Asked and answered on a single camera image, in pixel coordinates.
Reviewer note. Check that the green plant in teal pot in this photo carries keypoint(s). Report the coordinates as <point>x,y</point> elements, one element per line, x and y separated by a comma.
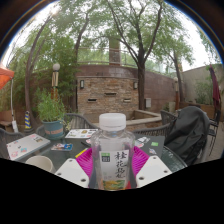
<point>51,113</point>

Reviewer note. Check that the wooden lamp post white globe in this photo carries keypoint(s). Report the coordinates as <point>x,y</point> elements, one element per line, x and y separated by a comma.
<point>55,80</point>
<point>176,95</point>

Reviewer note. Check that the clear drink bottle white cap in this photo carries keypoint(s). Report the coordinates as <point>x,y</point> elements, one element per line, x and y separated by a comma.
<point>112,160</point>

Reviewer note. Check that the black metal patio chair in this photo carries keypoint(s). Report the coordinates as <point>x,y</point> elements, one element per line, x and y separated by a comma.
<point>215,126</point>

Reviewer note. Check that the wall lantern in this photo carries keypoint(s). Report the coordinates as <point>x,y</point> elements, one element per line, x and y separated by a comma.
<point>81,84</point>
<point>135,85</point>

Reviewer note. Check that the flat round red coaster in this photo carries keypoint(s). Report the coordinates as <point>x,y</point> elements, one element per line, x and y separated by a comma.
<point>128,184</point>

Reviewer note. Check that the grey wall utility box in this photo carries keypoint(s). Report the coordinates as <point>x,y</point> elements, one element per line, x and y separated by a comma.
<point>148,102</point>

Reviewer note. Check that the blue yellow striped cone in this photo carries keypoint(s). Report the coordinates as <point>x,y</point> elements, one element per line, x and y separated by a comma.
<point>27,120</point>

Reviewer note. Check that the white ceramic mug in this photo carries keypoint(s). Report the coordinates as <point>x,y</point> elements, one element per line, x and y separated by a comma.
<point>40,163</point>

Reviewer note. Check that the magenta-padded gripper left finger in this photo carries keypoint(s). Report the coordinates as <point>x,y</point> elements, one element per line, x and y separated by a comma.
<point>71,171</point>

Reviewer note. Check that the leaning slender tree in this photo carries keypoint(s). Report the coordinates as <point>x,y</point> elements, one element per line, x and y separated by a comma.
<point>28,76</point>

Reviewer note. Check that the small yellow card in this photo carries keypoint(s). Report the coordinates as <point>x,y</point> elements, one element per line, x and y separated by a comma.
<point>81,153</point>

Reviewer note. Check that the orange canopy with white pole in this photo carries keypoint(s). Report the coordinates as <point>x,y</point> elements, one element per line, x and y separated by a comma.
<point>5,76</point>

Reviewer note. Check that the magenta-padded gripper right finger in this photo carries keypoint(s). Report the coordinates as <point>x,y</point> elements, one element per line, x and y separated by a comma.
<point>153,170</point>

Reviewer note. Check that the tall tree dark trunk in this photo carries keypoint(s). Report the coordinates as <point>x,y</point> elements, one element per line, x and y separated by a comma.
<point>141,86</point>

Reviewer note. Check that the closed maroon patio umbrella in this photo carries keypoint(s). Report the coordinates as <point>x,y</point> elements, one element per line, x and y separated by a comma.
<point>215,90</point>

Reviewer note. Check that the white printed magazine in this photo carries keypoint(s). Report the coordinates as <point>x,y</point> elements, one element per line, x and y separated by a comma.
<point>80,133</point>

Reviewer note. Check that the small colourful sticker card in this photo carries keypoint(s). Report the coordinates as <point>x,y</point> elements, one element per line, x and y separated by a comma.
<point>62,147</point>

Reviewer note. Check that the silver laptop with stickers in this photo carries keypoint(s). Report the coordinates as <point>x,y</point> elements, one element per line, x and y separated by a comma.
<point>26,145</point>

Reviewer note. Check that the black jacket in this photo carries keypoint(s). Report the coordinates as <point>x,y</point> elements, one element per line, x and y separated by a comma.
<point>186,133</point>

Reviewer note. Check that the dark laptop with stickers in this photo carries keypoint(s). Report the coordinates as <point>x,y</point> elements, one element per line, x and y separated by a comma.
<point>153,145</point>

